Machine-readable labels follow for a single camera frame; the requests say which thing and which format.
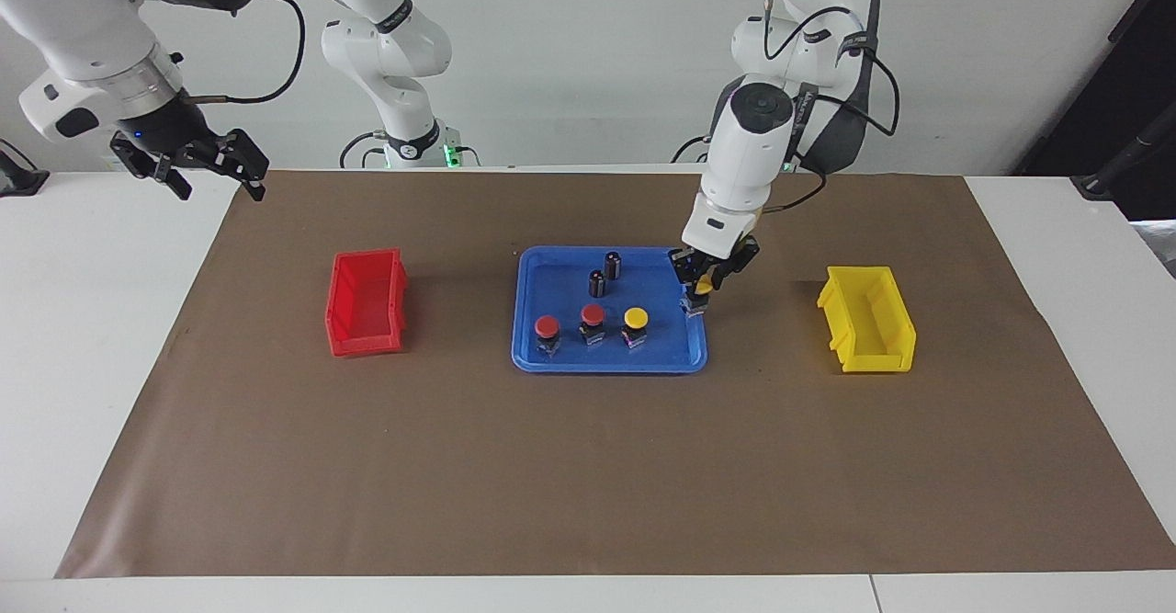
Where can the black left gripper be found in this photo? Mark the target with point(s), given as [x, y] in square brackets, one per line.
[712, 266]

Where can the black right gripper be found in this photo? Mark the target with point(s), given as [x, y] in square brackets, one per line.
[170, 140]

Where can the yellow push button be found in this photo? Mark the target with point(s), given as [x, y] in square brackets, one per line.
[636, 318]
[695, 305]

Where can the red push button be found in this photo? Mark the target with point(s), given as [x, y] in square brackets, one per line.
[593, 314]
[548, 325]

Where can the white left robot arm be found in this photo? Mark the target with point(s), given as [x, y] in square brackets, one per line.
[744, 163]

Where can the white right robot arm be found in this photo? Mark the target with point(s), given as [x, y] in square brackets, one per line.
[73, 16]

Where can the blue plastic tray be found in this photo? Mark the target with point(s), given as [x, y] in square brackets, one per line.
[671, 346]

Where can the black cylindrical capacitor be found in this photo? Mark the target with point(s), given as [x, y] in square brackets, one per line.
[597, 284]
[613, 265]

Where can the yellow plastic bin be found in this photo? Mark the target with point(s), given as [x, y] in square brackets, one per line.
[873, 360]

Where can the brown paper table mat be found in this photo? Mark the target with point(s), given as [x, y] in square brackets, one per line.
[588, 466]

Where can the red plastic bin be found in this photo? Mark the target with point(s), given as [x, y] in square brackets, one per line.
[363, 346]

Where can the black stand pole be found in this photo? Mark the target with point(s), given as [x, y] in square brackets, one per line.
[1102, 181]

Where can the black clamp mount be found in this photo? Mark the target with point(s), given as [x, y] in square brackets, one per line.
[18, 181]

